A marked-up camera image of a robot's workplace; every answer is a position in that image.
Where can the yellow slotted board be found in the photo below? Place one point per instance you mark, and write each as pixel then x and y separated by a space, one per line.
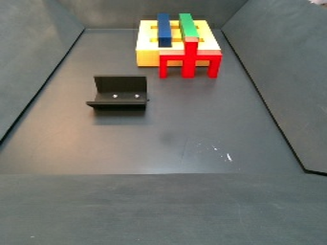
pixel 147 49

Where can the red E-shaped block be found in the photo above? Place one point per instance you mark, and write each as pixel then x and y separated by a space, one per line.
pixel 190 56

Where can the green long bar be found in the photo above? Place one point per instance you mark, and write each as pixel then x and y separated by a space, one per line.
pixel 188 28

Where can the blue long bar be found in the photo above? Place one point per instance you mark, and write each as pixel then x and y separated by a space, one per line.
pixel 164 30

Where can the black fixture bracket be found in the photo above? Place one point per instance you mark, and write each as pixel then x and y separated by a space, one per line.
pixel 119 92

